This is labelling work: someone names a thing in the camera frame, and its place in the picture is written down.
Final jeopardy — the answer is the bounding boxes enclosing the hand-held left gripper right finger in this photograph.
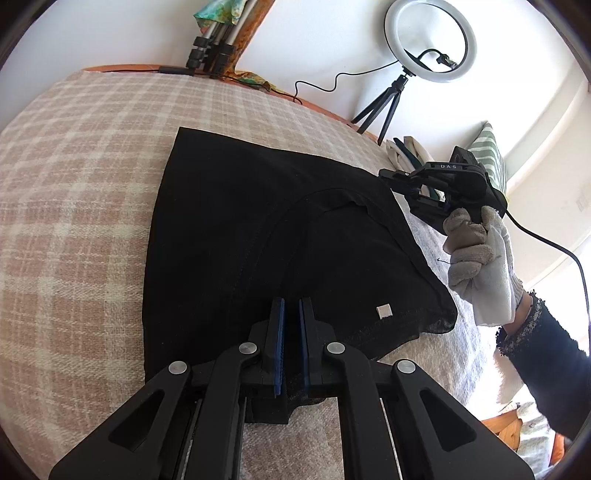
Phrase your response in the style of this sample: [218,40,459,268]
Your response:
[298,298,536,480]

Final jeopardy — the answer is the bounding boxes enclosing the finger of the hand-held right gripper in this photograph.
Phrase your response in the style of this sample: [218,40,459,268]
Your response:
[406,187,447,210]
[379,165,432,185]

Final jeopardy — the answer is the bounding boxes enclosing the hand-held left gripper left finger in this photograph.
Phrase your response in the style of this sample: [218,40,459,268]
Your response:
[48,298,284,480]

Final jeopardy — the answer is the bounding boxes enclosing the black t-shirt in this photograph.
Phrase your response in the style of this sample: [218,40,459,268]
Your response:
[143,127,459,424]

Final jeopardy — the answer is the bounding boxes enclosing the person's right forearm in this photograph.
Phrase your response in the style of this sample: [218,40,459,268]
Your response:
[496,290,591,437]

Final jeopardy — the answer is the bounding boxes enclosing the person's right hand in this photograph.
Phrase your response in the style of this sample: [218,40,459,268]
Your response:
[442,205,526,326]

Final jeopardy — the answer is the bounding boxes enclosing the green white striped pillow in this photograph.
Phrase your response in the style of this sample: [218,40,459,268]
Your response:
[468,122,509,195]

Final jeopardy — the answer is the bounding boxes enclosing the green yellow patterned cloth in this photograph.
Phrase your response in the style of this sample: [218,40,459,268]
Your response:
[222,69,273,90]

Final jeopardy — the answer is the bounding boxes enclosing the orange wooden board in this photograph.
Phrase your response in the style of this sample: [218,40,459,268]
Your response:
[231,0,275,75]

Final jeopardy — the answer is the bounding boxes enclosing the silver folded tripod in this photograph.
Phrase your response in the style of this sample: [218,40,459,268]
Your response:
[187,0,259,79]

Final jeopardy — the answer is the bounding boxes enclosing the pink plaid blanket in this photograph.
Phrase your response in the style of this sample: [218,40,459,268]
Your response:
[0,69,513,480]

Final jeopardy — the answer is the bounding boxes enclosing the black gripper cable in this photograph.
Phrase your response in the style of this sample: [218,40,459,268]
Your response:
[503,210,591,361]

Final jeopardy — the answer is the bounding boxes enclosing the black ring light cable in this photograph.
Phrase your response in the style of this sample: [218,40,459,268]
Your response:
[294,60,402,104]

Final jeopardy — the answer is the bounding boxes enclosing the ring light on black tripod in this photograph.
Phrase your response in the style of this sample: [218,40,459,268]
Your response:
[351,0,477,146]

